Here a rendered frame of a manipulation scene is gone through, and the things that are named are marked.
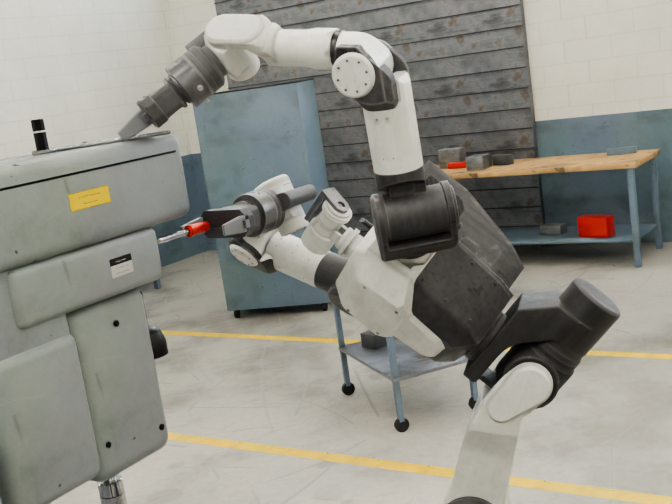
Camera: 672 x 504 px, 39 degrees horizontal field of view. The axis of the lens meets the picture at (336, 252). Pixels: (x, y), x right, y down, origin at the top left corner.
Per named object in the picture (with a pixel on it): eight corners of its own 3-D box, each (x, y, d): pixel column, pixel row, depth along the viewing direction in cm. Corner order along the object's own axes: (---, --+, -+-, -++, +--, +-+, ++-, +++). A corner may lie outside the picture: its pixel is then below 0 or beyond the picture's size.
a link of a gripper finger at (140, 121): (114, 130, 169) (141, 108, 170) (126, 144, 170) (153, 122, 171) (115, 130, 168) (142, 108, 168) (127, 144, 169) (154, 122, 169)
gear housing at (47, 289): (78, 277, 189) (68, 228, 187) (167, 277, 176) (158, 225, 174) (-71, 328, 162) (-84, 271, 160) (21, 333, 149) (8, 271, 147)
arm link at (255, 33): (217, 71, 176) (284, 73, 171) (198, 40, 168) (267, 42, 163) (227, 43, 178) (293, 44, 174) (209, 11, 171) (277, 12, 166)
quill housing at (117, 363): (102, 435, 192) (71, 282, 186) (178, 445, 180) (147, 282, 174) (26, 475, 176) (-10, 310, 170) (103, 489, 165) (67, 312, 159)
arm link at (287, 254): (268, 227, 234) (343, 259, 225) (238, 268, 230) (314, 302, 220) (255, 200, 225) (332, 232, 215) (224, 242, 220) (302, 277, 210)
